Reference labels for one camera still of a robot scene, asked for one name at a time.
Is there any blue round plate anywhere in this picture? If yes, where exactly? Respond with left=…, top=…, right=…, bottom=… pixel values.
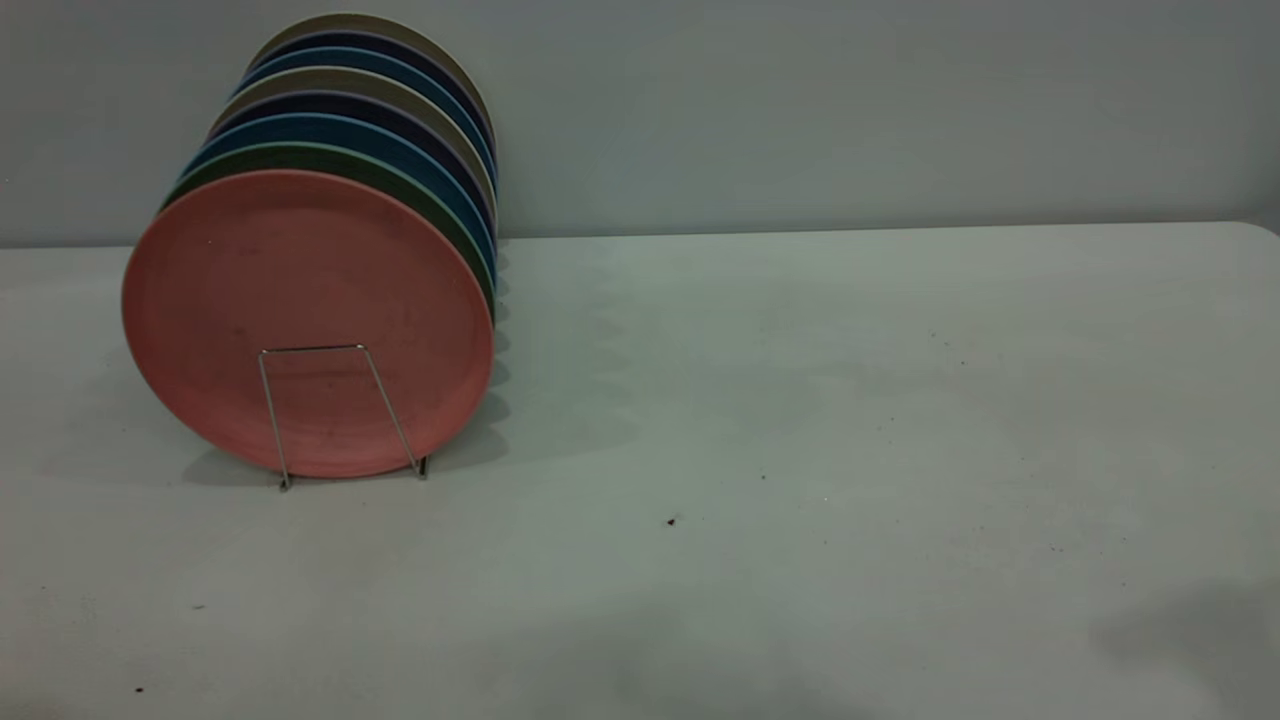
left=180, top=112, right=498, bottom=283
left=238, top=46, right=498, bottom=181

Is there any metal wire plate rack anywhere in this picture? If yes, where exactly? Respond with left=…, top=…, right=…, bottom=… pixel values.
left=258, top=344, right=431, bottom=492

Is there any green round plate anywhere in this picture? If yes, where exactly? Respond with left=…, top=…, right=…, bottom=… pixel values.
left=160, top=141, right=498, bottom=323

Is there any pink round plate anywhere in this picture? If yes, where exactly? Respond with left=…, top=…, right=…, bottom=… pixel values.
left=121, top=169, right=496, bottom=479

